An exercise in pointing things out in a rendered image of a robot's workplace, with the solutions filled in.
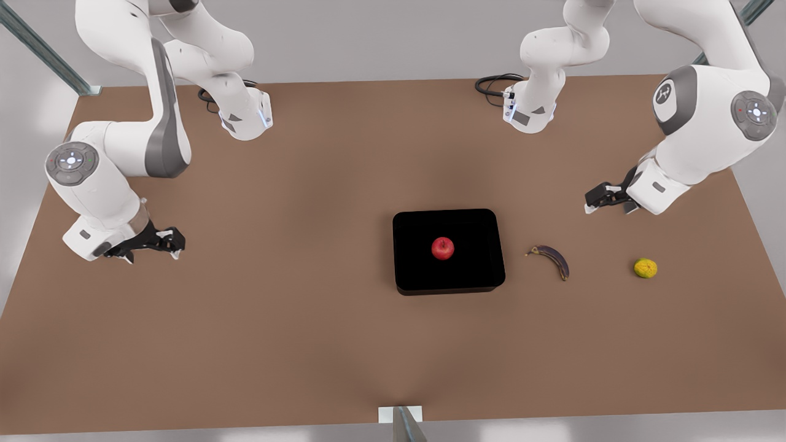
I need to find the overripe dark banana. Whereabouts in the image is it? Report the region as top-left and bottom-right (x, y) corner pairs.
(526, 245), (570, 282)

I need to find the black rectangular tray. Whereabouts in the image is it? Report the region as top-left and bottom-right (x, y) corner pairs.
(392, 209), (507, 297)

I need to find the black cable loop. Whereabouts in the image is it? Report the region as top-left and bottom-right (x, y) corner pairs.
(197, 79), (259, 115)
(475, 73), (526, 109)

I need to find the silver frame post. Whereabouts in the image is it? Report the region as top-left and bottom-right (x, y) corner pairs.
(378, 405), (428, 442)
(693, 0), (776, 66)
(0, 0), (103, 97)

